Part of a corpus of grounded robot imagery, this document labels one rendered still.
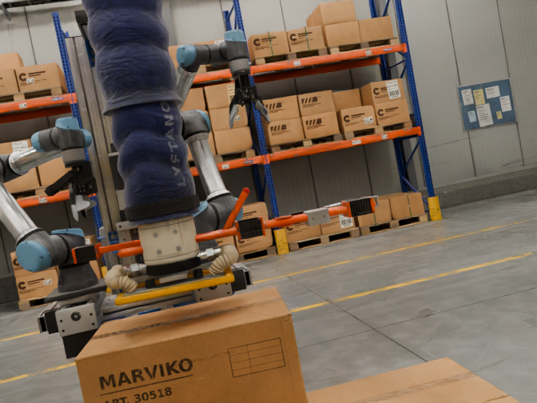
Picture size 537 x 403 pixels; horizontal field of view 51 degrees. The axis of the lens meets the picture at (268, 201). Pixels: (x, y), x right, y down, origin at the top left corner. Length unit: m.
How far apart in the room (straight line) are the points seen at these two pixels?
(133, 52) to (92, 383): 0.92
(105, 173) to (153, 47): 0.85
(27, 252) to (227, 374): 0.91
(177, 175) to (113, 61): 0.37
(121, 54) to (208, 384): 0.95
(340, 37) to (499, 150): 4.36
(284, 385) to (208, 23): 9.38
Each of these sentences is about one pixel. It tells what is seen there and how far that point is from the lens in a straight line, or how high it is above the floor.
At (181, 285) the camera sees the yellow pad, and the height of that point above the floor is 1.07.
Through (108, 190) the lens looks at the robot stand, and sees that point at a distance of 2.44.
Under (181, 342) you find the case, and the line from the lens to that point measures 1.62.
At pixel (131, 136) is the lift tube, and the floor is 1.51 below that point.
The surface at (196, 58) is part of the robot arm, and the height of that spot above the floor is 1.79.
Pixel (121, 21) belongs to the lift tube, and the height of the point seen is 1.83.
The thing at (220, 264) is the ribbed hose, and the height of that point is 1.11.
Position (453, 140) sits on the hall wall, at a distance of 11.78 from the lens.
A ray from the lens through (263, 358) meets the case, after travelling 1.64.
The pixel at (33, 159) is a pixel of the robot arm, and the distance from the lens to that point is 2.35.
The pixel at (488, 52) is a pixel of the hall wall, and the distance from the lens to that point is 12.44.
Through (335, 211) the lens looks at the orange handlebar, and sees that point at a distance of 1.78.
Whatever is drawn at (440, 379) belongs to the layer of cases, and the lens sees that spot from 2.09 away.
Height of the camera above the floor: 1.34
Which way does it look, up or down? 3 degrees down
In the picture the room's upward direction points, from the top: 11 degrees counter-clockwise
